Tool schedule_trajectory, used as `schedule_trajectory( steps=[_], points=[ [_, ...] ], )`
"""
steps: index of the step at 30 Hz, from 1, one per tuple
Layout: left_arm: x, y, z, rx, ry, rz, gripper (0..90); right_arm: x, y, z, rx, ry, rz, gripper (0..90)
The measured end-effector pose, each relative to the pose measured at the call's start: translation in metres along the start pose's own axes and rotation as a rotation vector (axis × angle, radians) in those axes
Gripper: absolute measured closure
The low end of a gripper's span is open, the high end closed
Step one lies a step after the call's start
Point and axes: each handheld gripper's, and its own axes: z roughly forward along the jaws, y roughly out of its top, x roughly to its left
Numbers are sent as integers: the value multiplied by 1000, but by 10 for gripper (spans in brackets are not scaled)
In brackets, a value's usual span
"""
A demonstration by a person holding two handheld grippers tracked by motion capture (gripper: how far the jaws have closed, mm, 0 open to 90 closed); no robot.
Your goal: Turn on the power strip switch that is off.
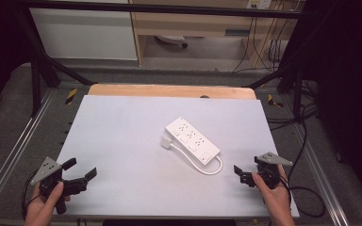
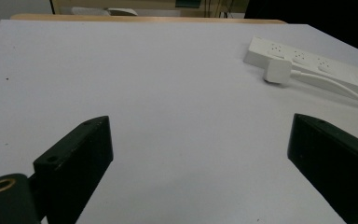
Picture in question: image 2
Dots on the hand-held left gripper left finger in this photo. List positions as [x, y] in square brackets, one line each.
[74, 168]

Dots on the white power strip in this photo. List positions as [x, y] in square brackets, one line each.
[320, 63]

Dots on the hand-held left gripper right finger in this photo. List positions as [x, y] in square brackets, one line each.
[338, 161]

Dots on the wooden table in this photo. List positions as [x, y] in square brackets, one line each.
[143, 19]

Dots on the white plug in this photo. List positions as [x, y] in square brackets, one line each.
[277, 71]

